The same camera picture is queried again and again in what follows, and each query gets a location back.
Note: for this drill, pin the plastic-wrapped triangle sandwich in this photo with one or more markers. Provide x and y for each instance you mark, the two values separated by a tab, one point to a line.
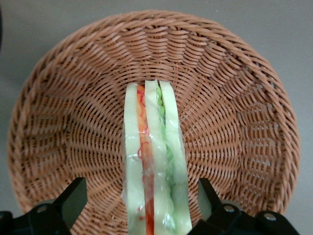
156	147

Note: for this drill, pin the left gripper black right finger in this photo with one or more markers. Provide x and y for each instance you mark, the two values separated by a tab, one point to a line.
215	208

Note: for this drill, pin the large brown wicker basket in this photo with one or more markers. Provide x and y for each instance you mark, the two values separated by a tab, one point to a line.
73	122

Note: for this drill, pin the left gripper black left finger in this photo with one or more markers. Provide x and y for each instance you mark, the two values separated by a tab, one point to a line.
66	205

